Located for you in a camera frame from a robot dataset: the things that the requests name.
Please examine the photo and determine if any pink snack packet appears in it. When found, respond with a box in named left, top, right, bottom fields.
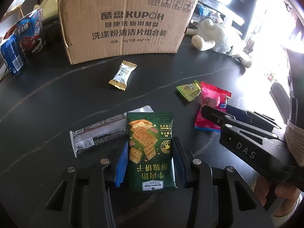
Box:
left=194, top=81, right=232, bottom=133

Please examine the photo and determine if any green biscuit packet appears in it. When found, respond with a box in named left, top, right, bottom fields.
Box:
left=127, top=112, right=176, bottom=192

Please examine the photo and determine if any dark grey snack bar wrapper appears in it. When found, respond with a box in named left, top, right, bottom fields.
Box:
left=69, top=105, right=154, bottom=158

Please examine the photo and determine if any person's right hand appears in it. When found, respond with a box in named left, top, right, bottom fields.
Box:
left=254, top=175, right=301, bottom=217

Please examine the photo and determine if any light green snack packet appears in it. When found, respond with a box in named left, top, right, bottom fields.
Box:
left=176, top=80, right=201, bottom=102

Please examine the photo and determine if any white plush toy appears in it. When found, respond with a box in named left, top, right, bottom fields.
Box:
left=187, top=19, right=252, bottom=68

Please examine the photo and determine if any small gold white candy packet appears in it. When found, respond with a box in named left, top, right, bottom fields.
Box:
left=109, top=61, right=137, bottom=91

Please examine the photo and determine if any brown cardboard box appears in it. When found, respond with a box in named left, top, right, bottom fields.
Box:
left=58, top=0, right=198, bottom=65

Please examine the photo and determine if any blue soda can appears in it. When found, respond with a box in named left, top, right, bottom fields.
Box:
left=1, top=34, right=26, bottom=76

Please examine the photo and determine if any blue M&M snack box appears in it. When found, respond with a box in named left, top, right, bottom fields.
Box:
left=15, top=8, right=45, bottom=58

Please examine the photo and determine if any yellow mountain shaped ornament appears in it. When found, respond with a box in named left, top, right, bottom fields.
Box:
left=33, top=0, right=58, bottom=20

